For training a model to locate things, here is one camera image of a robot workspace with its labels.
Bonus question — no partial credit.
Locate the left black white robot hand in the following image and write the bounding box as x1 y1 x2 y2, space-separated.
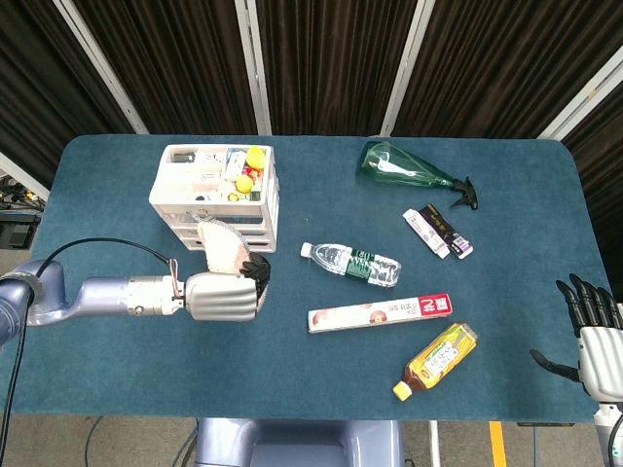
183 252 273 323

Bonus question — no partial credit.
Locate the pink cloth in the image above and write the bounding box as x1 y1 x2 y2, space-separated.
184 207 252 274

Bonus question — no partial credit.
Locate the clear water bottle green label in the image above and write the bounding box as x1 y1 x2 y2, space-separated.
299 241 403 289

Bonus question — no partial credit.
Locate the white plastic drawer organizer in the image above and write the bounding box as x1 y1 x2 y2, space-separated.
148 143 281 253

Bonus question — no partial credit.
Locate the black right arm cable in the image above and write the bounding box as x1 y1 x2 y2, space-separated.
605 413 623 467

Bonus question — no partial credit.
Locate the black curtain panel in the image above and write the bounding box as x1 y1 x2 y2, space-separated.
255 0 420 136
391 0 623 140
0 0 135 186
72 0 257 136

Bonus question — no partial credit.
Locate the blue felt table cover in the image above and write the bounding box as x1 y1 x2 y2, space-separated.
21 134 612 422

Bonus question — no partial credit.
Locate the silver-blue robot base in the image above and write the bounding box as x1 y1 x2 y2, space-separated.
194 417 405 467

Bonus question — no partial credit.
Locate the bundle of floor cables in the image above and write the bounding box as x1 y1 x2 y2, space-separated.
0 177 48 211

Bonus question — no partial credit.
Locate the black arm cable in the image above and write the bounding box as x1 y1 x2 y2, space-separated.
0 236 182 424
605 413 623 467

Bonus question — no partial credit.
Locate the long white red wrap box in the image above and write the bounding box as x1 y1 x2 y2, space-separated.
308 292 454 335

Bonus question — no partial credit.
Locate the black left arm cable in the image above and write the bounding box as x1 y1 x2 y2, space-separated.
0 236 182 424

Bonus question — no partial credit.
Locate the white purple carton box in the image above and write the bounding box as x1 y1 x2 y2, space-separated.
402 208 452 260

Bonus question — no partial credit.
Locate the black box device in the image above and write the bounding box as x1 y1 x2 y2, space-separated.
0 213 40 250

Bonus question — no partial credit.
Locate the green spray bottle black trigger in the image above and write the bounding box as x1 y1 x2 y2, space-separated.
356 140 479 210

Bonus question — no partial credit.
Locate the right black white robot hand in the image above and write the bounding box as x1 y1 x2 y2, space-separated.
529 273 623 404

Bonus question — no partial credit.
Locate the black purple carton box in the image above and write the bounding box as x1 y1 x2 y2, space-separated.
419 204 475 260

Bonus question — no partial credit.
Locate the yellow tea bottle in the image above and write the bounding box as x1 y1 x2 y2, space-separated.
392 321 479 402

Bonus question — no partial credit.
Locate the white aluminium frame post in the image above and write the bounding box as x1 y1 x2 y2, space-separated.
379 0 442 137
537 46 623 141
0 151 50 201
52 0 150 135
234 0 273 136

